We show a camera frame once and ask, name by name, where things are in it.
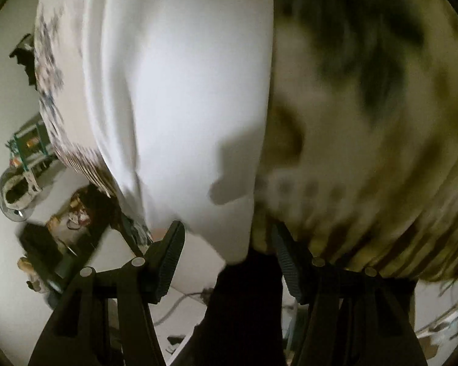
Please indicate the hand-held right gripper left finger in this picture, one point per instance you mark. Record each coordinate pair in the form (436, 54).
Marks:
(171, 261)

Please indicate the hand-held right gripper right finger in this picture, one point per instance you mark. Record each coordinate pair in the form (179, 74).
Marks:
(289, 265)

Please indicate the white garment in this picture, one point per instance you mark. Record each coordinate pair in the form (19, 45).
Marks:
(183, 95)

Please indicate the dark cloth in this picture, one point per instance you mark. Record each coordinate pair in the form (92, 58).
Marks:
(244, 312)

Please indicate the cluttered dark table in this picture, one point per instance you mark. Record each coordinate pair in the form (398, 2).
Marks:
(66, 232)

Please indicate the yellow patterned blanket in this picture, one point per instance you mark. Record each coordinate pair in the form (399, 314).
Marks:
(366, 152)

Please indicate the green shelf rack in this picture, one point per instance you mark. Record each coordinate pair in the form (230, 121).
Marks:
(28, 141)

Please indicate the floral printed sheet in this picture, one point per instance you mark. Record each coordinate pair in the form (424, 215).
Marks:
(57, 95)

